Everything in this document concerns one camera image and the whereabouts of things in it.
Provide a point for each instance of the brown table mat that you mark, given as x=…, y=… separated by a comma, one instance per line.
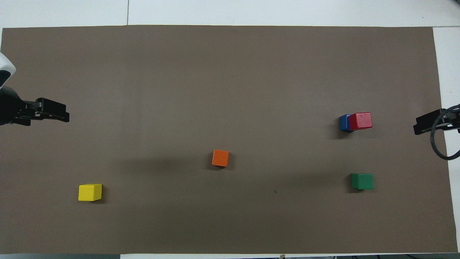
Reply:
x=215, y=72

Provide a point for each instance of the yellow cube block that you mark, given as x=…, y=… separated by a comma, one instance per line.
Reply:
x=90, y=192

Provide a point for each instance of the green cube block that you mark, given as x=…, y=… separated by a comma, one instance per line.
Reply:
x=362, y=181

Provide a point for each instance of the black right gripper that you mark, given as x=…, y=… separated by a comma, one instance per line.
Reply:
x=453, y=120

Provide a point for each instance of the red cube block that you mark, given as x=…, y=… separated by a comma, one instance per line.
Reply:
x=361, y=121

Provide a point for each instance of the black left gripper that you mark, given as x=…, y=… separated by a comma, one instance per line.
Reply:
x=9, y=106

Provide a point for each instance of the blue cube block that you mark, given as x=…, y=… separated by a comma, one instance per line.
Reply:
x=344, y=123

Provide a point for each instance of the orange cube block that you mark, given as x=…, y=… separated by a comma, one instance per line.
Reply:
x=220, y=158

